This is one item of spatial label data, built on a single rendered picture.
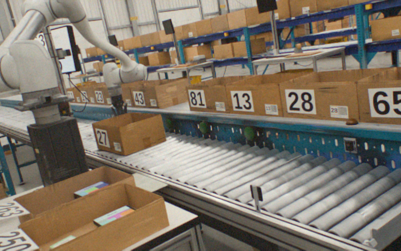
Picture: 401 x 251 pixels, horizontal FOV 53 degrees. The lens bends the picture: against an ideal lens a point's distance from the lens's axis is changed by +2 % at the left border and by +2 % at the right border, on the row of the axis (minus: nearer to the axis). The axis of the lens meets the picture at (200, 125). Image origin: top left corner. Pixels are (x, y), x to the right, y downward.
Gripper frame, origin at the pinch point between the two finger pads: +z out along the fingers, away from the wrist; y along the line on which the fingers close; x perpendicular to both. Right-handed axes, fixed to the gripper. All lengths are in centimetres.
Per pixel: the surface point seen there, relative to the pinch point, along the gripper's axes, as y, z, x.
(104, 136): 21.7, 0.4, 19.7
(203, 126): -21, 3, 64
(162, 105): -32.1, -5.1, 2.1
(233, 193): 24, 11, 139
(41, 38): 26, -65, -40
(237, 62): -450, 18, -385
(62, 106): 35.5, -21.2, -1.1
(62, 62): 22, -47, -24
